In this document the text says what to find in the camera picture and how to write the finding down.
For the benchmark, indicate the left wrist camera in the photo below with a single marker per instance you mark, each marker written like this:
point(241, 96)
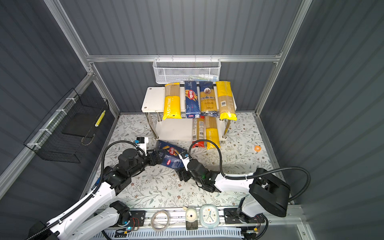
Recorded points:
point(142, 142)

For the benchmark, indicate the red-ended spaghetti bag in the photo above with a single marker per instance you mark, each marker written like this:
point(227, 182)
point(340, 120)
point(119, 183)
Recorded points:
point(198, 129)

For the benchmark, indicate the blue stapler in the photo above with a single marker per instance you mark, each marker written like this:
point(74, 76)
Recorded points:
point(96, 183)

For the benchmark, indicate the mint alarm clock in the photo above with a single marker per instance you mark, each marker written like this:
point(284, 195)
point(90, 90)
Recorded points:
point(209, 216)

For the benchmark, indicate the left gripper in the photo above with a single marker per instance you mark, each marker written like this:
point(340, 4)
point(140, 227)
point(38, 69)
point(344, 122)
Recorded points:
point(154, 162)

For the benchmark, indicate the black wire basket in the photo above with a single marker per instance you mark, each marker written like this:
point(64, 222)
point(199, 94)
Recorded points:
point(67, 134)

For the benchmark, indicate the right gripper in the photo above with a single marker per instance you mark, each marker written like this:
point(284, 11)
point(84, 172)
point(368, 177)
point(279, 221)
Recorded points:
point(183, 173)

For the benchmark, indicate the yellow spaghetti bag with barcode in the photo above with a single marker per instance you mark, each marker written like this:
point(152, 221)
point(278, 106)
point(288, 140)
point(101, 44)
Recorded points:
point(226, 101)

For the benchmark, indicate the white wire mesh basket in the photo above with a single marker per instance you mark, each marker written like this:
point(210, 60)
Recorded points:
point(167, 72)

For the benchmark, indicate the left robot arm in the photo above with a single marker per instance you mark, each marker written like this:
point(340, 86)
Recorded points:
point(99, 210)

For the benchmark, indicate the yellow Pastatime spaghetti bag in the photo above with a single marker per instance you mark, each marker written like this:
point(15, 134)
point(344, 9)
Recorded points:
point(212, 133)
point(172, 106)

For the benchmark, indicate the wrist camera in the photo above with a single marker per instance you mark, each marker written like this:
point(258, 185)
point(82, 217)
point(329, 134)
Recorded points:
point(185, 158)
point(142, 142)

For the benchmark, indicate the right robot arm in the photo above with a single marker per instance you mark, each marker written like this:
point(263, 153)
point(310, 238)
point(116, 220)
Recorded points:
point(266, 192)

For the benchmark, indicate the yellow marker pen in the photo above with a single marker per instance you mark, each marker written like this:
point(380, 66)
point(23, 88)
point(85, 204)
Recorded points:
point(100, 118)

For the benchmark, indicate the white two-tier shelf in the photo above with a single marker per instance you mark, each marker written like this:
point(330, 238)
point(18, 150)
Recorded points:
point(173, 129)

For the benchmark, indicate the blue Barilla spaghetti box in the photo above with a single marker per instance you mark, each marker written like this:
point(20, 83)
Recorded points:
point(192, 100)

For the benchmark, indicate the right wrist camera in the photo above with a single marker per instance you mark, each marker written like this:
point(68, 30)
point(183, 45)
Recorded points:
point(185, 158)

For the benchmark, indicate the blue Barilla rigatoni box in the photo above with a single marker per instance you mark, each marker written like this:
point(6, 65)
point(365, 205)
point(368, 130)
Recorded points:
point(169, 155)

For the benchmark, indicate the pens in white basket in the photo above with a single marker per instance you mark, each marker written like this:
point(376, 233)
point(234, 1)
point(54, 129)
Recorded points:
point(205, 77)

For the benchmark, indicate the dark blue spaghetti bag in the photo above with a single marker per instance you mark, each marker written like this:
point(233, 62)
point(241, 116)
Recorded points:
point(208, 100)

